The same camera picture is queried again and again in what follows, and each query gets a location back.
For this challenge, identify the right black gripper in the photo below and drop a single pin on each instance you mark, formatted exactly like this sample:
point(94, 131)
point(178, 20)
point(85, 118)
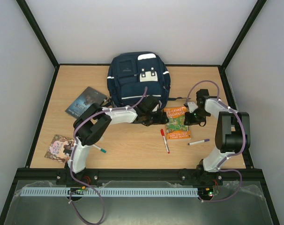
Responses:
point(190, 117)

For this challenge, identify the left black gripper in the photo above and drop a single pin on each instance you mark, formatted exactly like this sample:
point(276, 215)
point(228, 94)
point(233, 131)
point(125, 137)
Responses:
point(158, 121)

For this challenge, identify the orange Treehouse paperback book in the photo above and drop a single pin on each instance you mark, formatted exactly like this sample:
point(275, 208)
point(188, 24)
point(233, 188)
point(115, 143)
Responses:
point(175, 128)

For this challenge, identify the navy blue school backpack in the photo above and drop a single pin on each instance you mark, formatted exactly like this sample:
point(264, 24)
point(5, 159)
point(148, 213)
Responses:
point(129, 74)

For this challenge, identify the dark blue paperback book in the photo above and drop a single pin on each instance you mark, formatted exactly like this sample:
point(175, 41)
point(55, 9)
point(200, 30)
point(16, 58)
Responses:
point(84, 101)

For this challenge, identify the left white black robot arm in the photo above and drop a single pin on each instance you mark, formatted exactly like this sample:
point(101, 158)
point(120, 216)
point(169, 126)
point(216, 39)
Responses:
point(91, 125)

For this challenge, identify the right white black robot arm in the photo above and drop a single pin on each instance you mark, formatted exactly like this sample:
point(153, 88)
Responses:
point(232, 135)

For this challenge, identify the red capped marker pen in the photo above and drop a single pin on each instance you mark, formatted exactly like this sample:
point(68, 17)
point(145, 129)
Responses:
point(165, 141)

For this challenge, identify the purple capped marker pen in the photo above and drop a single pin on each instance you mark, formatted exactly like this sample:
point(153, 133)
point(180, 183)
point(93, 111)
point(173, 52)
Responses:
point(198, 142)

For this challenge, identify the green capped marker pen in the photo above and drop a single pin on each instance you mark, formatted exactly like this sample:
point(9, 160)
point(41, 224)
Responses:
point(100, 149)

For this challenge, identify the pink illustrated paperback book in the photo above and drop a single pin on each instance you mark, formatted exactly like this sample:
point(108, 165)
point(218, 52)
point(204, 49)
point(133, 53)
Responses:
point(60, 149)

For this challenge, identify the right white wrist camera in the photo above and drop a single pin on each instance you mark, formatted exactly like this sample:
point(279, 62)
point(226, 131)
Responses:
point(190, 107)

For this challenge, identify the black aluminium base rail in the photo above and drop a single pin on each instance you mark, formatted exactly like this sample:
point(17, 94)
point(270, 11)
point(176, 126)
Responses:
point(96, 177)

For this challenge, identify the light blue slotted cable duct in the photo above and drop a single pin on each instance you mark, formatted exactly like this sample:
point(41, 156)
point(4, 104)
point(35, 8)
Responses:
point(109, 192)

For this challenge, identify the black enclosure frame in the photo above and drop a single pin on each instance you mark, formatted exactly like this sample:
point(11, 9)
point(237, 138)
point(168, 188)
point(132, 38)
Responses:
point(250, 172)

